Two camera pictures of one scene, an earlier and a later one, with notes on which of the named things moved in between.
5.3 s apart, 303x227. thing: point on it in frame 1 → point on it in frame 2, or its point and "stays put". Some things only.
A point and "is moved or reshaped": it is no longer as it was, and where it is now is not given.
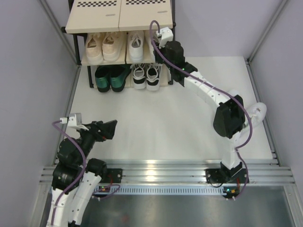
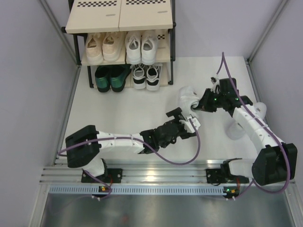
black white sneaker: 138,75 stays put
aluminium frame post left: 44,4 stays put
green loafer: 118,73 stays put
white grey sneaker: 136,46 is moved or reshaped
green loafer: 102,78 stays put
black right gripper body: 160,60 → 212,101
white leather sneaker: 226,98 is moved or reshaped
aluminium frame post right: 249,60 stays put
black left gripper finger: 108,129 → 177,114
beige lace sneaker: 111,43 stays put
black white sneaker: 153,76 stays put
